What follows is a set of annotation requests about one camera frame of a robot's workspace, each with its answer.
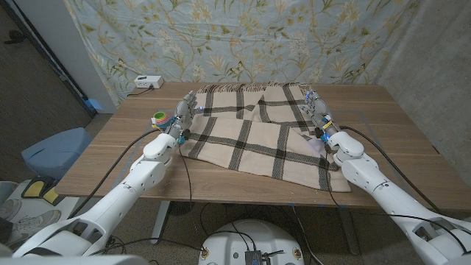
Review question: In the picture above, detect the white robot torso base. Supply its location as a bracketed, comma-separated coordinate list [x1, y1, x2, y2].
[198, 219, 305, 265]

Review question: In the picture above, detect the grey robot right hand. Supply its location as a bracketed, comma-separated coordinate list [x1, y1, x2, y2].
[300, 89, 341, 140]

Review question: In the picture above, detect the grey table leg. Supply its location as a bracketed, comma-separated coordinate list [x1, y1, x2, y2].
[336, 208, 361, 257]

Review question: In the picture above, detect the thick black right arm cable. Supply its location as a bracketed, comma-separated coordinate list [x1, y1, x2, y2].
[339, 125, 442, 214]

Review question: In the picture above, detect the thin black arm wire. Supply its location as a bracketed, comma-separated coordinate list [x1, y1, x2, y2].
[179, 144, 194, 214]
[325, 150, 469, 255]

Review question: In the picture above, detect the black round floor fan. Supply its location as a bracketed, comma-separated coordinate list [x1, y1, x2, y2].
[168, 201, 194, 217]

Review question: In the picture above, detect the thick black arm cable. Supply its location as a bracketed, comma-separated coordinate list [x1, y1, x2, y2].
[68, 128, 161, 220]
[339, 125, 442, 214]

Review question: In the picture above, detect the grey white sneaker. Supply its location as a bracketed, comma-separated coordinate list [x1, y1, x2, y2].
[7, 209, 63, 246]

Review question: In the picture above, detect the beige plaid fringed scarf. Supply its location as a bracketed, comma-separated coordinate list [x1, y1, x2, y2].
[180, 82, 353, 193]

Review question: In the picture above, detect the blue padded stool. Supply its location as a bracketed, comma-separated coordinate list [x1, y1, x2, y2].
[21, 127, 93, 181]

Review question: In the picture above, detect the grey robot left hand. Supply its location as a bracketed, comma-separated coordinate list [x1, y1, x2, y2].
[166, 91, 205, 140]

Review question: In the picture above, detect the thin black right arm wire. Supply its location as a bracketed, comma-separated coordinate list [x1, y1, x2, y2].
[325, 150, 469, 255]

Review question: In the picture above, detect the white power strip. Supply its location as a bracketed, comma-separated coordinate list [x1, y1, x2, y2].
[133, 75, 165, 90]

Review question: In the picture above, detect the thin black left arm wire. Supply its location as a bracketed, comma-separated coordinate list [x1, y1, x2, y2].
[179, 144, 194, 214]

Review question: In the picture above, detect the colourful stacked ring toy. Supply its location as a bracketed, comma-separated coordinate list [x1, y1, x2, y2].
[151, 111, 171, 130]

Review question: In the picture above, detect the yellow black foot pedal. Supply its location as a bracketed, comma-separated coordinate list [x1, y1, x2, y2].
[21, 176, 56, 199]

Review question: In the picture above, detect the black coiled floor cable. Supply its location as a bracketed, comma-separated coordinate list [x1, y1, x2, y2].
[88, 235, 128, 257]

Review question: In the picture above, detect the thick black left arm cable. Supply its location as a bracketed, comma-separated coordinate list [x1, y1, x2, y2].
[68, 128, 161, 220]

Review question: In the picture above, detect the black power strip cord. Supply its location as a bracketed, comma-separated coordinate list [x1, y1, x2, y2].
[127, 86, 154, 98]

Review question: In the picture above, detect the white table leg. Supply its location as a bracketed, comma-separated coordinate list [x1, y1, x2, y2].
[150, 200, 172, 246]

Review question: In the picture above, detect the floral printed backdrop cloth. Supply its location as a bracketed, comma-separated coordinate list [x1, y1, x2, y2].
[64, 0, 422, 107]

